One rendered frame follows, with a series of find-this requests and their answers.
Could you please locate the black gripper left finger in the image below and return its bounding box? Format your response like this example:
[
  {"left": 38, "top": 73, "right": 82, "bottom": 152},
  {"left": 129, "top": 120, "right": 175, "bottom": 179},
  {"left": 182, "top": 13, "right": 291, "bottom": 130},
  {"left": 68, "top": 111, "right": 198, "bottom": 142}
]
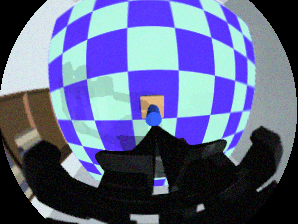
[{"left": 94, "top": 125, "right": 157, "bottom": 193}]

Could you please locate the tan square block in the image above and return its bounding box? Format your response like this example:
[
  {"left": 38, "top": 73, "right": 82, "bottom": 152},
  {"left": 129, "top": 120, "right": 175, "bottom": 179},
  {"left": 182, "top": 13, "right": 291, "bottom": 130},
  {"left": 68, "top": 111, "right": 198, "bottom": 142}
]
[{"left": 140, "top": 95, "right": 164, "bottom": 119}]

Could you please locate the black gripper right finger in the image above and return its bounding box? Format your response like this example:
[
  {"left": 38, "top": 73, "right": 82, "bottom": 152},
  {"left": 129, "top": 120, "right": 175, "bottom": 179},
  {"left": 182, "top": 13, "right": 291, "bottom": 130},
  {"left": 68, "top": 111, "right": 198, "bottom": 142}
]
[{"left": 156, "top": 125, "right": 227, "bottom": 192}]

